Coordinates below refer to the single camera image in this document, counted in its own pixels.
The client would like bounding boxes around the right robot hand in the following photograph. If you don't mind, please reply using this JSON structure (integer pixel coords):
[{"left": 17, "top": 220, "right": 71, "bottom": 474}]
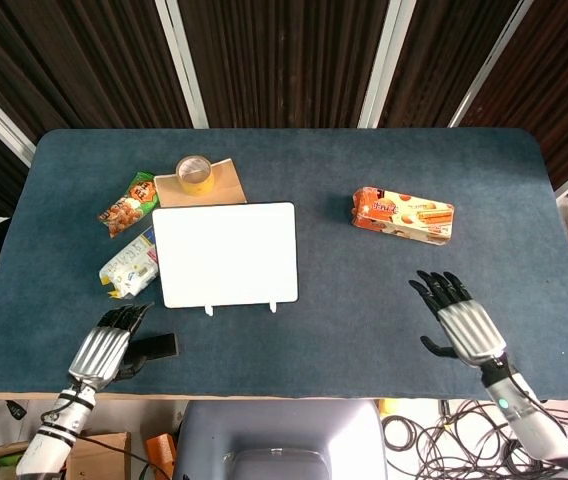
[{"left": 408, "top": 270, "right": 508, "bottom": 371}]

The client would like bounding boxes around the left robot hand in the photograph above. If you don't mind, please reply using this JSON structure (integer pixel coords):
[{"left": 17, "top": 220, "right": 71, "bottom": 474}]
[{"left": 67, "top": 301, "right": 156, "bottom": 392}]

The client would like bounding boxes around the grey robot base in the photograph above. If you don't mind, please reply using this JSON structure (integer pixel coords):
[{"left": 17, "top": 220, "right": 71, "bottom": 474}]
[{"left": 171, "top": 398, "right": 389, "bottom": 480}]

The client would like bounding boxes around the white yellow snack bag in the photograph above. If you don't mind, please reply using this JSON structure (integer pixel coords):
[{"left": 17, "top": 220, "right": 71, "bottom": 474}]
[{"left": 98, "top": 227, "right": 160, "bottom": 300}]

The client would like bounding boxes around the brown cardboard box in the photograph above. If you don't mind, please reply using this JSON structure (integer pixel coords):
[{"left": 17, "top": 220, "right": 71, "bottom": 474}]
[{"left": 0, "top": 431, "right": 133, "bottom": 480}]

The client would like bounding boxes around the orange tool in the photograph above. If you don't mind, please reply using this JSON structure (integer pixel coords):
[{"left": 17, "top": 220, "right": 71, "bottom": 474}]
[{"left": 144, "top": 433, "right": 178, "bottom": 480}]

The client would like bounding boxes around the orange biscuit package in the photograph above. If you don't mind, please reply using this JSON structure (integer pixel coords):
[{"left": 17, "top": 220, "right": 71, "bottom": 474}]
[{"left": 351, "top": 186, "right": 456, "bottom": 247}]

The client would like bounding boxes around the green orange snack bag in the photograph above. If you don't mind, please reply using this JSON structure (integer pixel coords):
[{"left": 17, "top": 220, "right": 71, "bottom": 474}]
[{"left": 96, "top": 171, "right": 161, "bottom": 239}]

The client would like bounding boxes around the brown cardboard sheet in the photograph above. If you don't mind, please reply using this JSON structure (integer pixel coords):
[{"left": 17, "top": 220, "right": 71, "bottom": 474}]
[{"left": 153, "top": 157, "right": 248, "bottom": 209}]

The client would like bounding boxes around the blue table mat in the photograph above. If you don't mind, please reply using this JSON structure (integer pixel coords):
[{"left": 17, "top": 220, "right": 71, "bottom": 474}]
[{"left": 0, "top": 127, "right": 568, "bottom": 401}]

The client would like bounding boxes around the yellow tape roll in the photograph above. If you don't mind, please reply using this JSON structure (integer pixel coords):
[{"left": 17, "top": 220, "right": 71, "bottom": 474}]
[{"left": 175, "top": 154, "right": 216, "bottom": 197}]

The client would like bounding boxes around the black cable tangle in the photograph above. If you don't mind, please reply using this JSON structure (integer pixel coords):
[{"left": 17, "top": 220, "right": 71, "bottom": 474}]
[{"left": 381, "top": 398, "right": 568, "bottom": 480}]

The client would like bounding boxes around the white board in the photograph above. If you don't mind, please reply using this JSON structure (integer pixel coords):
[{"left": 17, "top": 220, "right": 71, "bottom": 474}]
[{"left": 151, "top": 201, "right": 300, "bottom": 316}]

